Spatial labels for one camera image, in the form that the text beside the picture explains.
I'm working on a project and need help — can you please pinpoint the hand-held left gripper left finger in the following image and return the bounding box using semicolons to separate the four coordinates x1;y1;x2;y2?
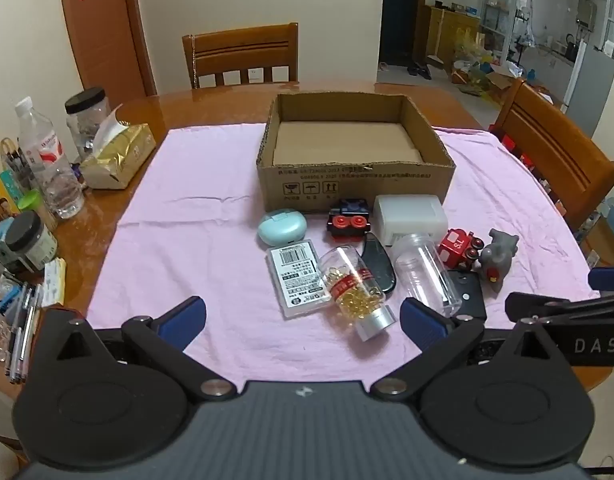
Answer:
34;296;237;403

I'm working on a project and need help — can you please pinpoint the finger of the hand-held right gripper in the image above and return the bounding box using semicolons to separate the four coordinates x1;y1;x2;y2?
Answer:
505;292;614;325
589;266;614;290

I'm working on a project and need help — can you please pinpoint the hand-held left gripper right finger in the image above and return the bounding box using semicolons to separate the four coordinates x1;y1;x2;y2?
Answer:
371;299;580;402

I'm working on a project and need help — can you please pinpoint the black square box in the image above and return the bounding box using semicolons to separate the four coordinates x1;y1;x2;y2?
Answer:
444;270;488;320

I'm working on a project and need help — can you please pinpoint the grey toy animal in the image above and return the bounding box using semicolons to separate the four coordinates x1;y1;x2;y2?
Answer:
477;228;519;292

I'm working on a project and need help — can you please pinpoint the clear bottle of golden capsules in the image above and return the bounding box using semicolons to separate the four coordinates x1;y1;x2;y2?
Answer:
318;246;398;343

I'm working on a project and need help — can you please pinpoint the red toy train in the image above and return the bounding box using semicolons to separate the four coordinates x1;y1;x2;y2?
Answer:
437;228;485;273

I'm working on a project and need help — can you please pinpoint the clear card case with barcode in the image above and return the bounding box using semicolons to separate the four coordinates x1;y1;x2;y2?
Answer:
265;240;333;320

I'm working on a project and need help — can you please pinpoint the teal earbud case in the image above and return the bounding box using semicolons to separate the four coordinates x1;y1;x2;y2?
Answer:
257;210;308;247

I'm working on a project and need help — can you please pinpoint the cardboard box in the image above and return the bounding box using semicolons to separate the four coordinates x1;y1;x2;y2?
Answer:
256;91;457;215

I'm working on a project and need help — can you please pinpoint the empty clear plastic jar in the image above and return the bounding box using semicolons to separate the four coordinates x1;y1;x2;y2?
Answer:
391;232;464;317

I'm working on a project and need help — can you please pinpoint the black glossy teardrop tool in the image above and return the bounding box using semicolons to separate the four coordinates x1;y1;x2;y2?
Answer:
361;232;399;293

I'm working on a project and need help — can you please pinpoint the pink cloth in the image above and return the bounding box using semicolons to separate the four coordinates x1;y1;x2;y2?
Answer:
87;125;602;386

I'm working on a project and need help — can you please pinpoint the white plastic box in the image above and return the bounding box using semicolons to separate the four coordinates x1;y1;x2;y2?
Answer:
373;194;449;246

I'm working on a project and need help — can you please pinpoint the black and red toy car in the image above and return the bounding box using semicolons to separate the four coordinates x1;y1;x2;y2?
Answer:
326;199;372;238

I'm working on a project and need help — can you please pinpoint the yellow note pad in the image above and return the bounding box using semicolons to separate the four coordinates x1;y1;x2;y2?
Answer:
42;259;67;307

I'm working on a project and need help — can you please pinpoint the wooden chair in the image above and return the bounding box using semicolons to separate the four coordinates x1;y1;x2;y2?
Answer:
182;22;299;92
489;77;614;231

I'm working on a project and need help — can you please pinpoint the bundle of pens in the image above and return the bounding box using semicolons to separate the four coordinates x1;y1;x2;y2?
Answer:
4;280;44;385

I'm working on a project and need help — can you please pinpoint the golden tissue pack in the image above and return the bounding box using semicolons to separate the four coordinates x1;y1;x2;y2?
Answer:
80;104;157;190

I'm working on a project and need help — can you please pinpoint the labelled jar with black lid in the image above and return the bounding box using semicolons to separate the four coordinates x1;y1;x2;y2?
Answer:
0;210;59;273

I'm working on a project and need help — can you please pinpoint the white refrigerator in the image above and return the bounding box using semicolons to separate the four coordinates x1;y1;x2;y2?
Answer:
567;40;614;143

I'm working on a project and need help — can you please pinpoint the clear water bottle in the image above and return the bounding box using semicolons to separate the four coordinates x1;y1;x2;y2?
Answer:
14;96;85;220

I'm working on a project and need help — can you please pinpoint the clear jar with black lid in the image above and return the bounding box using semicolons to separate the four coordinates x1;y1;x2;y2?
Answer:
64;87;111;161

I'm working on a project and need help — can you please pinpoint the pen holder with pens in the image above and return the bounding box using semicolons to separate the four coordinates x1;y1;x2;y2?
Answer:
0;137;38;196

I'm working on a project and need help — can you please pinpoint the pile of cardboard boxes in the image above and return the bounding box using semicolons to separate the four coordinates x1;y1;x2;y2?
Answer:
452;57;530;106

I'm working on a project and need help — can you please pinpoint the wooden cabinet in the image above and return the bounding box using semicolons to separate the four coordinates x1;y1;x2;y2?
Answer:
427;5;480;63

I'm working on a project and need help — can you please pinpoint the wooden door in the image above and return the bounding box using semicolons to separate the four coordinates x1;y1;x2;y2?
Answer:
57;0;158;106

